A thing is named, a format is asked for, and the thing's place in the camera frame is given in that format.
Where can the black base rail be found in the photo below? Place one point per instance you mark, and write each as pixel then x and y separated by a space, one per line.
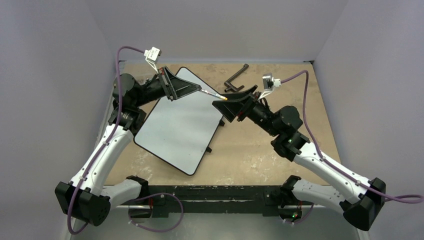
pixel 212 200

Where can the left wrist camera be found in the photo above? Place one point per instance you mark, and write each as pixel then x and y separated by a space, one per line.
pixel 152 55

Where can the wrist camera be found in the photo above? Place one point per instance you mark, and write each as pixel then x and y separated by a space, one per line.
pixel 152 55
pixel 270 82

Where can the aluminium frame rail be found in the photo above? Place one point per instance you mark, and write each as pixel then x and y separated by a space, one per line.
pixel 232 207

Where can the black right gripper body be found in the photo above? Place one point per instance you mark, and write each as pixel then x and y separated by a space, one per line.
pixel 247 107

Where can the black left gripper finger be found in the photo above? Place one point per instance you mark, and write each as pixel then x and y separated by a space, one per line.
pixel 180 91
pixel 176 82

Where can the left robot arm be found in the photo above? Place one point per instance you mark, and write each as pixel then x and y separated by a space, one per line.
pixel 85 196

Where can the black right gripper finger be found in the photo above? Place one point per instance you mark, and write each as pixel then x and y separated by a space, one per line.
pixel 241 96
pixel 230 109

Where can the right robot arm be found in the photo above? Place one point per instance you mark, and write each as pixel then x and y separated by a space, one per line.
pixel 353 195

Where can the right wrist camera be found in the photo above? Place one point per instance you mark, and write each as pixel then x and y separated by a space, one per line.
pixel 270 82

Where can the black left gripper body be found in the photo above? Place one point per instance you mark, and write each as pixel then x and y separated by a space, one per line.
pixel 162 77

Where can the white whiteboard black frame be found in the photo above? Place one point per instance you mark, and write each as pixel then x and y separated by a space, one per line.
pixel 179 132

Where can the white marker pen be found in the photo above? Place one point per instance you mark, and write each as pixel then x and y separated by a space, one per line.
pixel 210 93

